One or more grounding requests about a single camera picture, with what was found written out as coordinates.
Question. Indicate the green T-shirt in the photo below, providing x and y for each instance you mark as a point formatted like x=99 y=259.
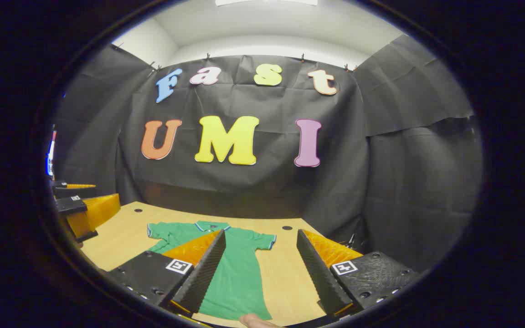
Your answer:
x=239 y=273

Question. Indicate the black backdrop cloth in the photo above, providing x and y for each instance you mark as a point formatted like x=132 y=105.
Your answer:
x=267 y=191

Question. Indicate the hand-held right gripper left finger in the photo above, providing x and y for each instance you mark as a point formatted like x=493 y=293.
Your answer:
x=203 y=273

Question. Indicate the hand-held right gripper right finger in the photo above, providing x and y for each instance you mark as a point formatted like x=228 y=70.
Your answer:
x=319 y=273

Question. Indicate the computer monitor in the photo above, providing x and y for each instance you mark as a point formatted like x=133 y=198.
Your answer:
x=50 y=155

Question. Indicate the ceiling light panel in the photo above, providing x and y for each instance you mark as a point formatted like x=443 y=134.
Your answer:
x=267 y=2

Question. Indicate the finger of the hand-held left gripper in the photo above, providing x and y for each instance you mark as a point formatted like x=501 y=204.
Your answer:
x=72 y=206
x=75 y=193

